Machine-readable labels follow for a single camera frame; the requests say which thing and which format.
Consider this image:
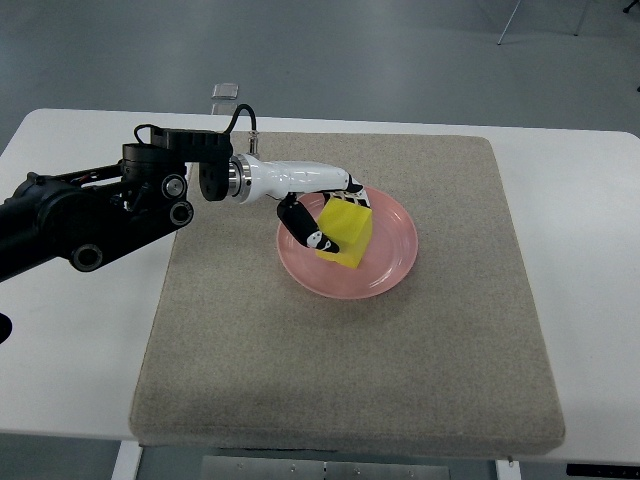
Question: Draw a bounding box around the clear floor plate near table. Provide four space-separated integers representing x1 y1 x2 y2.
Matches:
211 102 237 116

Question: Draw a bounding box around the grey metal table base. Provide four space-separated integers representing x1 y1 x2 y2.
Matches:
200 456 451 480

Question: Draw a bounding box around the white table leg left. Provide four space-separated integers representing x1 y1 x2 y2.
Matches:
111 441 143 480

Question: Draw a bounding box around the white table leg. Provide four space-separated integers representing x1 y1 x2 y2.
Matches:
495 460 522 480
111 441 143 480

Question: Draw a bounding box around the beige felt mat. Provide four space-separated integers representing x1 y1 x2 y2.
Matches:
129 132 565 458

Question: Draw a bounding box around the white table leg right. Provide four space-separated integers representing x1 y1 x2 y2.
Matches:
495 460 522 480

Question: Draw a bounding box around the metal stand leg background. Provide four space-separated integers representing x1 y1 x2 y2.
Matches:
496 0 522 46

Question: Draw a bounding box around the yellow block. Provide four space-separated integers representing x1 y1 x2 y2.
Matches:
316 198 373 269

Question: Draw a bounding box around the pink plate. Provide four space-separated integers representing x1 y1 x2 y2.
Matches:
276 187 419 300

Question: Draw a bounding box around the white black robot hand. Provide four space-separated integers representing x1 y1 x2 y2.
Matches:
227 154 370 253

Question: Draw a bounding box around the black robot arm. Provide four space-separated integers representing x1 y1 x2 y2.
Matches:
1 104 257 280

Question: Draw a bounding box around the clear floor socket cover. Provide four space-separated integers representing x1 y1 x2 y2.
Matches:
211 82 239 100

